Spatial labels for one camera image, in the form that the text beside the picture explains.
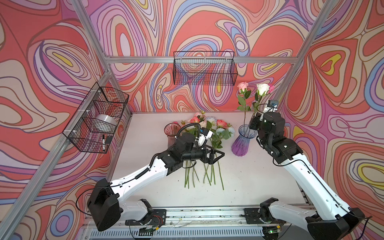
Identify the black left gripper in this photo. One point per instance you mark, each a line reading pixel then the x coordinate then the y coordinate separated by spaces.
pixel 210 161

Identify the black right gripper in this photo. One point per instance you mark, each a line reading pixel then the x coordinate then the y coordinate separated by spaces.
pixel 257 117

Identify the purple blue glass vase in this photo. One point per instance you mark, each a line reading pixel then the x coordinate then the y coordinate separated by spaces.
pixel 241 145

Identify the white cream rose stem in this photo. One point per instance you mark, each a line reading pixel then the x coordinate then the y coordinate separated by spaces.
pixel 261 91

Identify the light pink rose stem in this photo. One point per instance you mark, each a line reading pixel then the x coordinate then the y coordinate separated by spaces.
pixel 243 94

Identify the hot pink rose stem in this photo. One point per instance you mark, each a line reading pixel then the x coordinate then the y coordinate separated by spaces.
pixel 271 88

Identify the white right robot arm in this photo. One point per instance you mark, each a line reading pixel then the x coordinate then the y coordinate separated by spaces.
pixel 332 218

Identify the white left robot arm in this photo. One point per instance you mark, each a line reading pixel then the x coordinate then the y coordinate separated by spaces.
pixel 109 202

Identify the red rimmed glass vase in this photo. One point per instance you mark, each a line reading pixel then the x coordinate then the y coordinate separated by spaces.
pixel 171 131

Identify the red pink rose stem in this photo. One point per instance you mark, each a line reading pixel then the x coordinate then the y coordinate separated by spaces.
pixel 220 124

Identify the pale pink rose bunch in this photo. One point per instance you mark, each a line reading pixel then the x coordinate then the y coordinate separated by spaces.
pixel 193 127

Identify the silver tape roll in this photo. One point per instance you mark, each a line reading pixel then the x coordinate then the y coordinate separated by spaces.
pixel 107 119

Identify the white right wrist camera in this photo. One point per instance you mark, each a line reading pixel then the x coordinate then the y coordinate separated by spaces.
pixel 271 106

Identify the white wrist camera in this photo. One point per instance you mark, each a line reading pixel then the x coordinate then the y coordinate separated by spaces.
pixel 271 106
pixel 204 135

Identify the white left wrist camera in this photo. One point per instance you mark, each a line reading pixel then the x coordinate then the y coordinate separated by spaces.
pixel 204 135

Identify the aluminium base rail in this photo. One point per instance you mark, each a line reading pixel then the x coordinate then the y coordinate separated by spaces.
pixel 210 217

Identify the black wire basket back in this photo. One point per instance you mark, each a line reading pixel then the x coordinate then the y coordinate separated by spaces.
pixel 204 68

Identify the black wire basket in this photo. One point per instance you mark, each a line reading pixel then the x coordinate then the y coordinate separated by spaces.
pixel 86 133
pixel 204 68

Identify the black wire basket left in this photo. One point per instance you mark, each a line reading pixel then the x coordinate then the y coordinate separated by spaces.
pixel 86 133

